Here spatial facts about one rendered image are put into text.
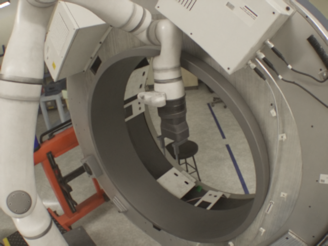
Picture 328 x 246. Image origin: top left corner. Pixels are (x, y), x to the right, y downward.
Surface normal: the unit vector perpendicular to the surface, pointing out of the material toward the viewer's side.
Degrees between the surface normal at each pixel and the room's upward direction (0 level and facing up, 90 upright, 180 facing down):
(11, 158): 82
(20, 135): 93
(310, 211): 90
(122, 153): 70
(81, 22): 55
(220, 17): 90
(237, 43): 90
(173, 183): 27
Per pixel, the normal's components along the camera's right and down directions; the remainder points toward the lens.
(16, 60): 0.34, -0.27
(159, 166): 0.47, -0.51
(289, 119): -0.63, 0.39
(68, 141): 0.76, 0.17
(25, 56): 0.62, -0.33
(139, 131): 0.70, -0.09
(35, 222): 0.11, -0.81
